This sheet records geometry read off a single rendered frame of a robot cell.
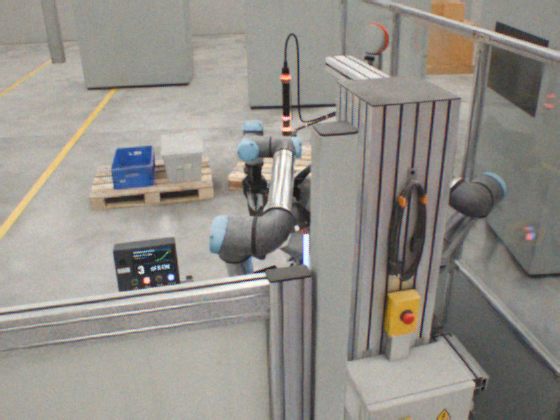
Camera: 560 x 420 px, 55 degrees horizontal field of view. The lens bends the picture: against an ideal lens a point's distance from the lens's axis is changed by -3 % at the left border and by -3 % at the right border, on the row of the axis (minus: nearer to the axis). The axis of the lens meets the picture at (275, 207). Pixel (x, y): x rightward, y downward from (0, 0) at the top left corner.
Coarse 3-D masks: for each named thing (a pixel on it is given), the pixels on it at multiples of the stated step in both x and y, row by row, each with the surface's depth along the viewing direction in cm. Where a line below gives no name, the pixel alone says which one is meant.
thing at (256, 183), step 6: (252, 168) 203; (258, 168) 204; (252, 174) 204; (258, 174) 207; (246, 180) 209; (252, 180) 206; (258, 180) 206; (264, 180) 208; (246, 186) 212; (252, 186) 207; (258, 186) 209; (264, 186) 209; (252, 192) 208; (258, 192) 209; (264, 192) 210
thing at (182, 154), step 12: (168, 144) 558; (180, 144) 556; (192, 144) 556; (168, 156) 534; (180, 156) 536; (192, 156) 538; (168, 168) 541; (180, 168) 544; (192, 168) 546; (168, 180) 548; (180, 180) 551; (192, 180) 553
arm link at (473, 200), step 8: (456, 184) 181; (464, 184) 181; (472, 184) 183; (456, 192) 180; (464, 192) 180; (472, 192) 180; (480, 192) 180; (488, 192) 182; (456, 200) 181; (464, 200) 180; (472, 200) 180; (480, 200) 180; (488, 200) 181; (456, 208) 183; (464, 208) 181; (472, 208) 181; (480, 208) 181; (488, 208) 182; (472, 216) 184
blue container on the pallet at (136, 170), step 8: (120, 152) 584; (128, 152) 586; (144, 152) 589; (152, 152) 569; (112, 160) 551; (120, 160) 588; (128, 160) 589; (136, 160) 591; (144, 160) 593; (152, 160) 549; (112, 168) 538; (120, 168) 586; (128, 168) 533; (136, 168) 534; (144, 168) 536; (152, 168) 539; (112, 176) 535; (120, 176) 535; (128, 176) 567; (136, 176) 538; (144, 176) 540; (152, 176) 542; (120, 184) 539; (128, 184) 540; (136, 184) 542; (144, 184) 543; (152, 184) 544
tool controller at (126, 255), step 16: (160, 240) 235; (128, 256) 226; (144, 256) 228; (160, 256) 229; (176, 256) 231; (128, 272) 228; (160, 272) 230; (176, 272) 232; (128, 288) 229; (144, 288) 230
